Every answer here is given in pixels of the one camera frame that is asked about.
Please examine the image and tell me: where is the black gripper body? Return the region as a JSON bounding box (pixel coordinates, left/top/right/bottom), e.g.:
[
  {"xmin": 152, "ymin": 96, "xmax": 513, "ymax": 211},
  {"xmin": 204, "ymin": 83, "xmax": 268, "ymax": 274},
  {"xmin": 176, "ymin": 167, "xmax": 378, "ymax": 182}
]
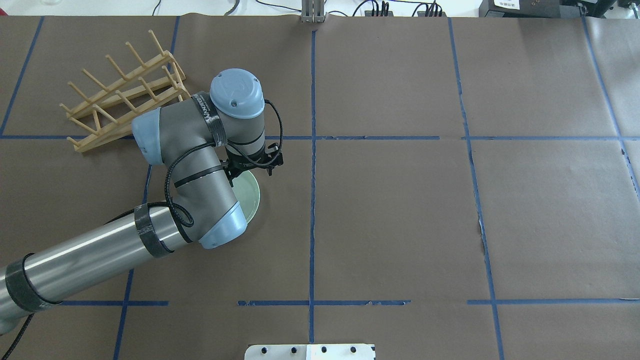
[{"xmin": 222, "ymin": 159, "xmax": 256, "ymax": 186}]

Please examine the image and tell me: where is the light green ceramic plate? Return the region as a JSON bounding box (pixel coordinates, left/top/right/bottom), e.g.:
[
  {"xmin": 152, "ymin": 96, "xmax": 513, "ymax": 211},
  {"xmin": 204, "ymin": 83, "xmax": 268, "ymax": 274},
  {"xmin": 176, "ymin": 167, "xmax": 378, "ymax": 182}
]
[{"xmin": 232, "ymin": 171, "xmax": 261, "ymax": 224}]

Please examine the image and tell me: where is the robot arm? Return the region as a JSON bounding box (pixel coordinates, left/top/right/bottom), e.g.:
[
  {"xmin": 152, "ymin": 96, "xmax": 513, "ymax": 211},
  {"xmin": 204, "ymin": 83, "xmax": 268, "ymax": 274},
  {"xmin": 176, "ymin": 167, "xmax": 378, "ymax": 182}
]
[{"xmin": 1, "ymin": 68, "xmax": 270, "ymax": 335}]

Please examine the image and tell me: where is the wooden dish rack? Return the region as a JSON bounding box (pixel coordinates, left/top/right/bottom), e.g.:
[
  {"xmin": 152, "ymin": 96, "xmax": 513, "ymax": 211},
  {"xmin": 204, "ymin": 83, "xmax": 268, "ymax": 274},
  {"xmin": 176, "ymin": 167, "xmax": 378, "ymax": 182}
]
[{"xmin": 59, "ymin": 29, "xmax": 191, "ymax": 153}]

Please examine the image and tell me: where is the brown paper table cover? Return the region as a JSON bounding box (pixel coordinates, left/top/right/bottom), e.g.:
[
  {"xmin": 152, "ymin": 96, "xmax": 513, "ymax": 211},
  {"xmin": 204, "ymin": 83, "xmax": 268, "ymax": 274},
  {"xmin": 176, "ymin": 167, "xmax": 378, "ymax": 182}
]
[{"xmin": 1, "ymin": 13, "xmax": 639, "ymax": 360}]

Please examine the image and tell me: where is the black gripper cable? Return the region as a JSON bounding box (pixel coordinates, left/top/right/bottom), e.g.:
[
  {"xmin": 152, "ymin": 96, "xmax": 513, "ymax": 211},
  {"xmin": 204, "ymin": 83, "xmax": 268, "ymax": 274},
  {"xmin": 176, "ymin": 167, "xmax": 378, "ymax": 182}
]
[{"xmin": 0, "ymin": 99, "xmax": 284, "ymax": 360}]

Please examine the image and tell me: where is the aluminium frame post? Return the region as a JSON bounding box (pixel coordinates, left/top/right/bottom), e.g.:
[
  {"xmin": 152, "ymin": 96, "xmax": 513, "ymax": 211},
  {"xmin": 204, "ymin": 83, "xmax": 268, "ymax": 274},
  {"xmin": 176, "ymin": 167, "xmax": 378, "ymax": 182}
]
[{"xmin": 301, "ymin": 0, "xmax": 327, "ymax": 24}]

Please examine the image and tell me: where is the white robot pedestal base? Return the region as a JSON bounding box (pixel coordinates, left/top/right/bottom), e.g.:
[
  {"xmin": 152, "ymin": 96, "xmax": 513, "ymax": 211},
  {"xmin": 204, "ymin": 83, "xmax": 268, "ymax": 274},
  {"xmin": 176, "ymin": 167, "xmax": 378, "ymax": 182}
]
[{"xmin": 244, "ymin": 342, "xmax": 377, "ymax": 360}]

